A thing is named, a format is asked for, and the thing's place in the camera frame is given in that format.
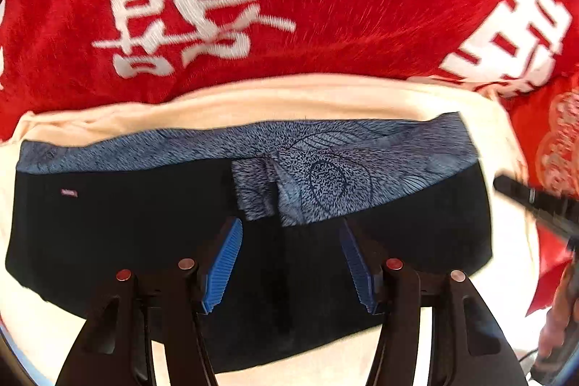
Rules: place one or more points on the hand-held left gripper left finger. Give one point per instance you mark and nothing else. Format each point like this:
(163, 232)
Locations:
(221, 259)

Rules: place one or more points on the cream cloth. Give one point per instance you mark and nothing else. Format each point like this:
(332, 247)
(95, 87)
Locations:
(271, 101)

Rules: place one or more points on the black pants with floral stripe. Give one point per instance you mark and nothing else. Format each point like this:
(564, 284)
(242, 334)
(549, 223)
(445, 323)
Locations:
(135, 223)

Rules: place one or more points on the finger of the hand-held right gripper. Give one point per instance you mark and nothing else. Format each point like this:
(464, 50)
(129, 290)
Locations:
(538, 203)

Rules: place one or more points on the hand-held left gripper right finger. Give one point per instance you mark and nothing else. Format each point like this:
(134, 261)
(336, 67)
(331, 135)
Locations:
(357, 264)

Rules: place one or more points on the person's right hand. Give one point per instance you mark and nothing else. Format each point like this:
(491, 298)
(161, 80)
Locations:
(558, 313)

